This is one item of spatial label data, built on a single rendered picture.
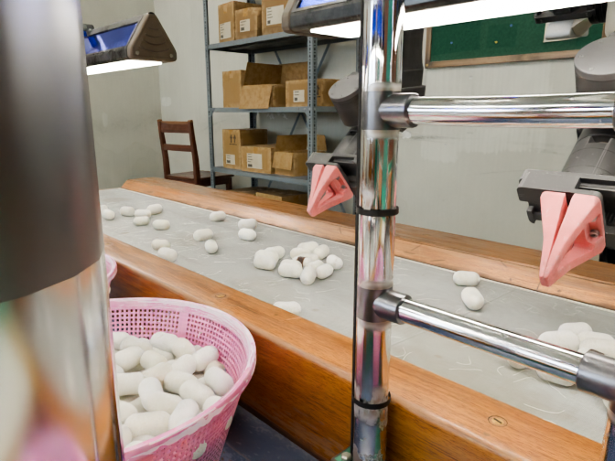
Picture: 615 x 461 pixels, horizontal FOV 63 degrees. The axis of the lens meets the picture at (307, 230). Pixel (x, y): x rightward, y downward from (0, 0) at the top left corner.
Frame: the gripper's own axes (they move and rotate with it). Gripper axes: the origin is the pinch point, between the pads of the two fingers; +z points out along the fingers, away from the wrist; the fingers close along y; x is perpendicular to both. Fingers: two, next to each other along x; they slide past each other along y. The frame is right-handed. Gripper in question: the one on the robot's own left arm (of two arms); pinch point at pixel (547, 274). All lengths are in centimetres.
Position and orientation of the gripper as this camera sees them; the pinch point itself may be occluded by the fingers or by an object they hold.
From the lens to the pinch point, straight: 47.5
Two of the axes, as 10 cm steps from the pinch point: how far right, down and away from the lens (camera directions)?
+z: -5.6, 7.4, -3.8
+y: 7.0, 1.7, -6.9
